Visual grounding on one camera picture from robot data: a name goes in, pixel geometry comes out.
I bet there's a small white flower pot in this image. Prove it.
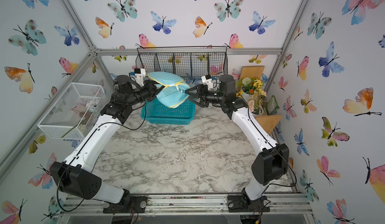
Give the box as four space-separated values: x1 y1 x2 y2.
244 90 267 117

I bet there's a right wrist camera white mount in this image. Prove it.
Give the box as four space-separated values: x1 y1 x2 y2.
201 74 214 90

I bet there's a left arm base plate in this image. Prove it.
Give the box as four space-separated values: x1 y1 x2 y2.
103 196 148 214

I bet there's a teal mesh laundry bag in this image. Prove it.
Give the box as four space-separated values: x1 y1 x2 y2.
148 72 190 108

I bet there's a white mesh wall box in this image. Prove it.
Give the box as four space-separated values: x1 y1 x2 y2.
37 83 106 140

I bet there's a black wire wall basket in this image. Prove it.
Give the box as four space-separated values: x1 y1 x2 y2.
136 46 228 81

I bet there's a green framed small sign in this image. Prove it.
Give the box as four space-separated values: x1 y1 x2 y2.
266 95 279 115

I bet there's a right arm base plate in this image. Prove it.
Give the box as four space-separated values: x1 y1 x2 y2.
227 195 270 213

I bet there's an aluminium front rail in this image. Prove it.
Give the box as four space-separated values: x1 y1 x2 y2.
60 193 313 216

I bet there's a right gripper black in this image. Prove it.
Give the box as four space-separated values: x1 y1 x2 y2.
185 85 228 108

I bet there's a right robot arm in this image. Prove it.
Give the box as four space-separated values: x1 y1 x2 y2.
185 75 289 201

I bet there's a wooden shelf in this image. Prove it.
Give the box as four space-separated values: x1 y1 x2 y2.
239 66 282 135

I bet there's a large white flower pot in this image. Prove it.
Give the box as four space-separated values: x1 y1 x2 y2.
236 77 264 101

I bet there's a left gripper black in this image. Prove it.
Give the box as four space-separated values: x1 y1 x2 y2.
125 81 165 108

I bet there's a teal plastic basket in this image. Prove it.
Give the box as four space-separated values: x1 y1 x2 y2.
140 99 196 125

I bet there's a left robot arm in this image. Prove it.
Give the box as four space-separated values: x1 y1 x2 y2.
50 75 163 209

